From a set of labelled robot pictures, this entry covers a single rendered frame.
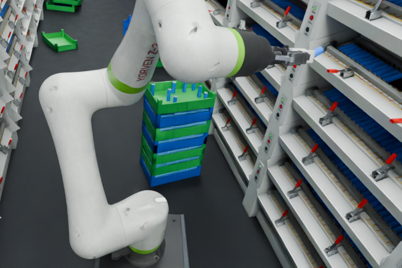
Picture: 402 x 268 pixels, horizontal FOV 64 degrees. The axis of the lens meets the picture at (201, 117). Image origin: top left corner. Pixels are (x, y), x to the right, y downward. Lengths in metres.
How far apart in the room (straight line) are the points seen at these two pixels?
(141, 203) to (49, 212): 0.81
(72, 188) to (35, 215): 0.82
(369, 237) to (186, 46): 0.88
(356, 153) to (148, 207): 0.67
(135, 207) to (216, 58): 0.61
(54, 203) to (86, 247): 0.82
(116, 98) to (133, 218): 0.35
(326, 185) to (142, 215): 0.66
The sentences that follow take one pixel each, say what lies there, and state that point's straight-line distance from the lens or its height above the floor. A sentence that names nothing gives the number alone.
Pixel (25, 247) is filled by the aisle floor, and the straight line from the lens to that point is 1.67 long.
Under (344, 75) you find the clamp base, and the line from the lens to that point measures 1.13.
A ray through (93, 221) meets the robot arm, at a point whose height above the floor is 0.57.
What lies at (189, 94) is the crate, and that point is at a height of 0.48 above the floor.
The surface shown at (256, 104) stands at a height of 0.55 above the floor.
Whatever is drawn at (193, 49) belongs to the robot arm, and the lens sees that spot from 0.51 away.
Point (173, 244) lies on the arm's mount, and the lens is 1.24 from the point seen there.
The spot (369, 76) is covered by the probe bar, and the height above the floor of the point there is 0.97.
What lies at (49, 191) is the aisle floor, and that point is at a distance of 1.85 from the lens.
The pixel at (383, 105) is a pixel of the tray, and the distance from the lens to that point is 1.05.
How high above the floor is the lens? 1.34
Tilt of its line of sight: 34 degrees down
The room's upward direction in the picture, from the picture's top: 10 degrees clockwise
